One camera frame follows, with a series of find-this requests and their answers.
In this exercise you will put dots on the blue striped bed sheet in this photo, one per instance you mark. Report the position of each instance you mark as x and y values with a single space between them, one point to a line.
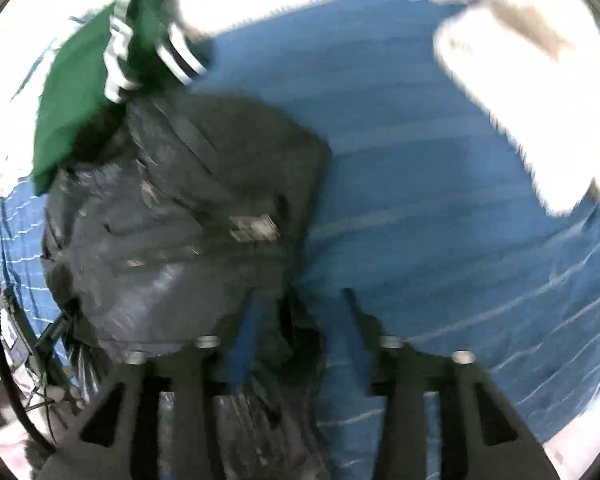
425 211

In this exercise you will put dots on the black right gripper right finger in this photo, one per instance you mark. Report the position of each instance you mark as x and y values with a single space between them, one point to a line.
444 418

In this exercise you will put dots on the white fluffy blanket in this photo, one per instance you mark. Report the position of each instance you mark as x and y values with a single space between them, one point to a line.
547 105

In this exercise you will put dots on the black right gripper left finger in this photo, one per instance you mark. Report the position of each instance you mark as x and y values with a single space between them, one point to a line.
195 347

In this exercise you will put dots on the green folded varsity jacket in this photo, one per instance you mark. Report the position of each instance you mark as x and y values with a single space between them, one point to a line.
128 48

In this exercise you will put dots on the black leather jacket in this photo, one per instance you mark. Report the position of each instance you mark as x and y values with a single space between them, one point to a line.
203 193

